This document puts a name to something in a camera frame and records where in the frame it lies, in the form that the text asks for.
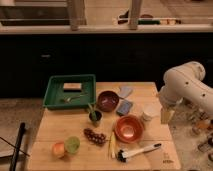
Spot dark green cup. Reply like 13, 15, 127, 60
89, 110, 102, 127

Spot dark purple bowl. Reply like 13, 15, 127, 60
97, 91, 119, 112

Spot yellow banana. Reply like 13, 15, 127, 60
109, 131, 116, 158

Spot metal fork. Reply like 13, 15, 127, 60
60, 95, 85, 103

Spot orange bowl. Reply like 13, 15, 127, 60
114, 115, 144, 144

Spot black tripod pole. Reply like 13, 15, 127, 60
9, 122, 25, 171

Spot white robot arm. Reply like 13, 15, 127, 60
158, 61, 213, 124

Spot white handled black brush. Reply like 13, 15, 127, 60
117, 143, 162, 163

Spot wooden post right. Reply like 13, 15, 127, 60
129, 0, 143, 30

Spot wooden post left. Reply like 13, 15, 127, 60
66, 0, 87, 31

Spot grey cloth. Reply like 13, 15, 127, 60
118, 86, 133, 99

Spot green utensil in cup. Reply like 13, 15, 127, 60
88, 103, 97, 121

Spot green plastic tray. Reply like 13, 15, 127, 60
43, 74, 96, 110

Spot white cup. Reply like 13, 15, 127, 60
142, 105, 156, 121

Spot bunch of purple grapes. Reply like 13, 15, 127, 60
84, 128, 106, 146

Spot wooden post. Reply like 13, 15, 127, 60
66, 0, 87, 31
129, 0, 143, 30

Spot orange peach fruit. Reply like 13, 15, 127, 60
52, 142, 65, 158

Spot blue sponge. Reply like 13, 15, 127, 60
116, 100, 133, 116

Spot wooden block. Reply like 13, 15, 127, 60
63, 83, 82, 91

